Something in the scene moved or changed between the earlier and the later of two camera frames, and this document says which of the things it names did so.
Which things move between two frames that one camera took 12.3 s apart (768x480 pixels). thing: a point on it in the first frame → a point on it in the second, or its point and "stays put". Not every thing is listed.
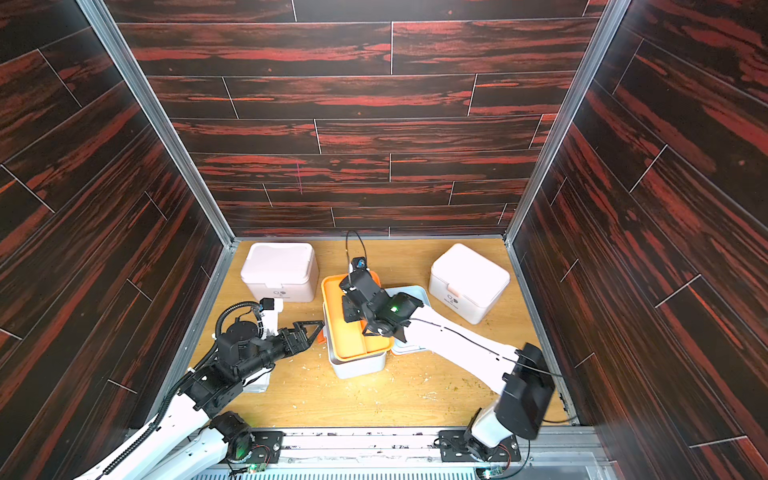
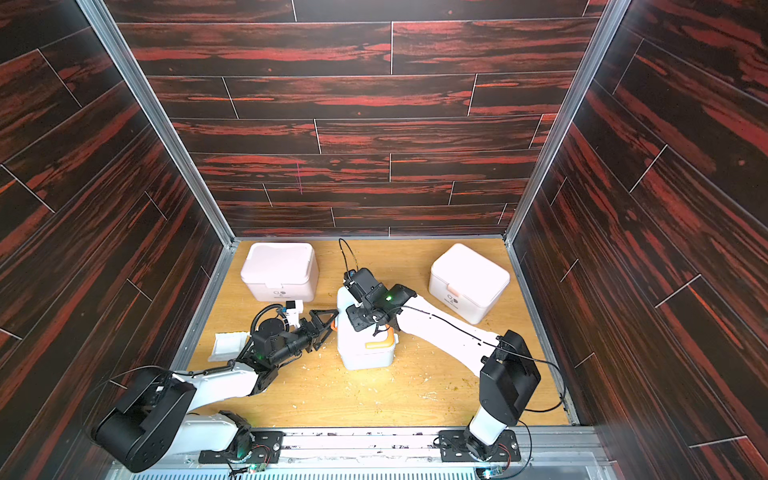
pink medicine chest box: [287, 271] stays put
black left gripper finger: [319, 323] → [323, 316]
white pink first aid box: [467, 283] stays put
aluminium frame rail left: [175, 148] stays put
